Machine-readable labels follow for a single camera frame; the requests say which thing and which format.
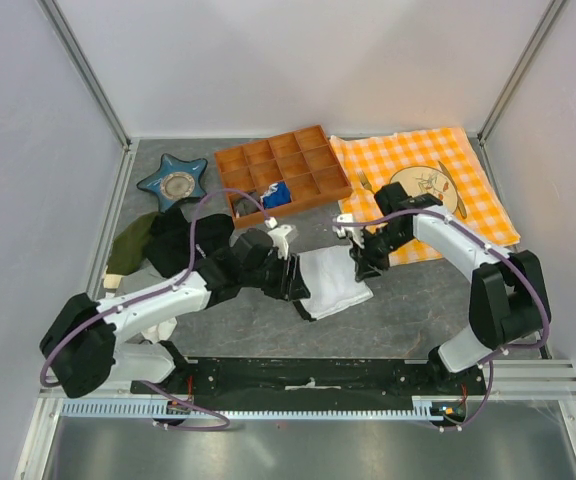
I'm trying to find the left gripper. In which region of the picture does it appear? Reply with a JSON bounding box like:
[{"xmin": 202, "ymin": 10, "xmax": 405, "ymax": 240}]
[{"xmin": 241, "ymin": 248, "xmax": 310, "ymax": 301}]

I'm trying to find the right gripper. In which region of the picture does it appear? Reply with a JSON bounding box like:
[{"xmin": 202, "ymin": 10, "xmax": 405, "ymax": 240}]
[{"xmin": 349, "ymin": 223, "xmax": 411, "ymax": 283}]

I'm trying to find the white underwear black trim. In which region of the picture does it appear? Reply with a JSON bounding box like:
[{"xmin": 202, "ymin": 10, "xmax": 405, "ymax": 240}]
[{"xmin": 293, "ymin": 246, "xmax": 374, "ymax": 322}]

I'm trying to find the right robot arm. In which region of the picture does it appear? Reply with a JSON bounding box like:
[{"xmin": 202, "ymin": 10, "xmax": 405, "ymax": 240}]
[{"xmin": 333, "ymin": 183, "xmax": 551, "ymax": 394}]

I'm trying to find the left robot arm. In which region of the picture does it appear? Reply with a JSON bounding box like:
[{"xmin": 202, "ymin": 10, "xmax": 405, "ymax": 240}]
[{"xmin": 39, "ymin": 225, "xmax": 311, "ymax": 398}]

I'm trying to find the blue rolled underwear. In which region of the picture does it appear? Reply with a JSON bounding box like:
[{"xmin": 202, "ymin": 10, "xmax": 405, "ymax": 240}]
[{"xmin": 260, "ymin": 182, "xmax": 292, "ymax": 209}]

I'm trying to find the grey rolled underwear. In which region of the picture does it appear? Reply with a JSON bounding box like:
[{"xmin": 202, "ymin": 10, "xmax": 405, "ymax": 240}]
[{"xmin": 232, "ymin": 191, "xmax": 261, "ymax": 218}]

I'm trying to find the olive green underwear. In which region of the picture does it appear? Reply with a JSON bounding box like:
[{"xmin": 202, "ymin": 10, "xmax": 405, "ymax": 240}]
[{"xmin": 106, "ymin": 212, "xmax": 161, "ymax": 276}]

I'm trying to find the gold fork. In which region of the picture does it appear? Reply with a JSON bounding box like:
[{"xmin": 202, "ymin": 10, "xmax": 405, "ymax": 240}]
[{"xmin": 357, "ymin": 170, "xmax": 375, "ymax": 194}]

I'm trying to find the beige floral plate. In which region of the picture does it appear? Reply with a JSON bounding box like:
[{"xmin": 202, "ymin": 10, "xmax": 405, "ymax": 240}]
[{"xmin": 390, "ymin": 166, "xmax": 459, "ymax": 213}]

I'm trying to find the orange checkered cloth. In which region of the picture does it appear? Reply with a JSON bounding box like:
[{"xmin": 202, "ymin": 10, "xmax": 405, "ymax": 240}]
[{"xmin": 330, "ymin": 127, "xmax": 520, "ymax": 246}]

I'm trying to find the wooden divided tray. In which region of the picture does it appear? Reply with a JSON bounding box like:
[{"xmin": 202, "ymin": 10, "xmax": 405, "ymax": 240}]
[{"xmin": 214, "ymin": 125, "xmax": 352, "ymax": 228}]

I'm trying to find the gold knife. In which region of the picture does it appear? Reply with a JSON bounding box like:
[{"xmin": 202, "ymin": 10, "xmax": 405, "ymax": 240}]
[{"xmin": 437, "ymin": 160, "xmax": 469, "ymax": 219}]

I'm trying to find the blue star-shaped dish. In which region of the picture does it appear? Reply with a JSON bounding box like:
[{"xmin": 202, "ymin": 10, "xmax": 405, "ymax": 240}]
[{"xmin": 136, "ymin": 153, "xmax": 208, "ymax": 213}]

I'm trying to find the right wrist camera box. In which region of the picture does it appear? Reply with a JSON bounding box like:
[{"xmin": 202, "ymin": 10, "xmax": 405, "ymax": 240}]
[{"xmin": 333, "ymin": 213, "xmax": 364, "ymax": 249}]

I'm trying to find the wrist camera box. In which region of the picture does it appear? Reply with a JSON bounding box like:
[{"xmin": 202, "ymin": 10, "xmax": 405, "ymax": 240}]
[
  {"xmin": 333, "ymin": 213, "xmax": 364, "ymax": 249},
  {"xmin": 268, "ymin": 225, "xmax": 298, "ymax": 260}
]

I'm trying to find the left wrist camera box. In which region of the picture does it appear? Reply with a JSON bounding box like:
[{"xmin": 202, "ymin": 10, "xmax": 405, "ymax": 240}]
[{"xmin": 268, "ymin": 225, "xmax": 298, "ymax": 260}]

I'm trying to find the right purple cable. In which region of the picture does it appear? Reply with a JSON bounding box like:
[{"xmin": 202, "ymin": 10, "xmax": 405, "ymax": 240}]
[{"xmin": 335, "ymin": 208, "xmax": 552, "ymax": 432}]

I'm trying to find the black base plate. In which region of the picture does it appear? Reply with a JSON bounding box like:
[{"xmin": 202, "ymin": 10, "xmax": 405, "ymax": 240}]
[{"xmin": 158, "ymin": 357, "xmax": 485, "ymax": 412}]

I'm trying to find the grey cable duct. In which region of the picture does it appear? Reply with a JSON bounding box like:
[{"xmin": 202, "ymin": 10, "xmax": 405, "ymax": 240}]
[{"xmin": 60, "ymin": 398, "xmax": 453, "ymax": 421}]

